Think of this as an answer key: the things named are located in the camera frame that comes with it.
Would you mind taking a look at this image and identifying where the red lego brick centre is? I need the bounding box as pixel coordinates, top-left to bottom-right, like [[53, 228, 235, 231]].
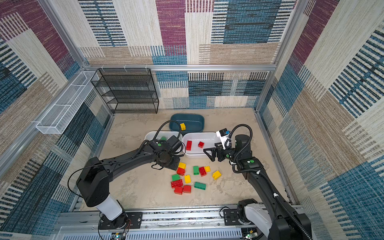
[[177, 168, 186, 176]]

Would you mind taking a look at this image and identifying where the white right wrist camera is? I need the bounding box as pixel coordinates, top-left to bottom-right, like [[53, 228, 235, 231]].
[[216, 128, 231, 150]]

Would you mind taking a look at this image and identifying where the dark teal plastic bin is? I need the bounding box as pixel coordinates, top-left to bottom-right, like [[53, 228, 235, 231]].
[[171, 113, 205, 136]]

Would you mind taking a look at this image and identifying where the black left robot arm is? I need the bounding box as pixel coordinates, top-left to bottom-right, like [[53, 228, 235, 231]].
[[76, 130, 184, 230]]

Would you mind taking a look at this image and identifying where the long green lego brick right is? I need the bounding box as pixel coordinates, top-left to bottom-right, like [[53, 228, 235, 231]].
[[194, 182, 207, 190]]

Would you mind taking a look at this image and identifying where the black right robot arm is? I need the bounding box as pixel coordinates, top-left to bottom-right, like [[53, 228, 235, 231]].
[[204, 124, 313, 240]]

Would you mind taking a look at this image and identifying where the white left plastic bin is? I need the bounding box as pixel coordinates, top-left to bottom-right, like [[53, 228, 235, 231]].
[[144, 131, 182, 152]]

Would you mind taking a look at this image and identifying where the black wire shelf rack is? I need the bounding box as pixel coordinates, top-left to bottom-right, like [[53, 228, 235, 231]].
[[91, 68, 159, 114]]

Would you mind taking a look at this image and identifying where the long red lego brick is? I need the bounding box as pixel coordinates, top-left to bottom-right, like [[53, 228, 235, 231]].
[[186, 141, 193, 151]]

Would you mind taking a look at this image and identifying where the white plastic bin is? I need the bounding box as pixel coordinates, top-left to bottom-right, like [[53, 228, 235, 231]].
[[183, 132, 221, 159], [144, 131, 182, 152]]

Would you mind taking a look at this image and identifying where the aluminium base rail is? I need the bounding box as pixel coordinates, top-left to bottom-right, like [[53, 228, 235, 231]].
[[50, 203, 310, 240]]

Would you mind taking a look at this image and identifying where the red flat lego brick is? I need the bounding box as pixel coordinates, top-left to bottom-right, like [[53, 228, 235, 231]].
[[171, 179, 184, 189]]

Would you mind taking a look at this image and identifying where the white wire mesh basket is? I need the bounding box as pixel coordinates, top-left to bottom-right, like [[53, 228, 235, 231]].
[[36, 71, 95, 135]]

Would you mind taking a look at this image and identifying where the green lego brick upright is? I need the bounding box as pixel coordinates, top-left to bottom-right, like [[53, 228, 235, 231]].
[[193, 166, 200, 175]]

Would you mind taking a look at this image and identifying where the red lego brick bottom right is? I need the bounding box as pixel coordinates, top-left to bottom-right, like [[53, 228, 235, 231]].
[[183, 185, 192, 194]]

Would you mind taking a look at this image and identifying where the white right plastic bin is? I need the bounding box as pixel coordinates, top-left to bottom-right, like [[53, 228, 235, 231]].
[[183, 132, 221, 159]]

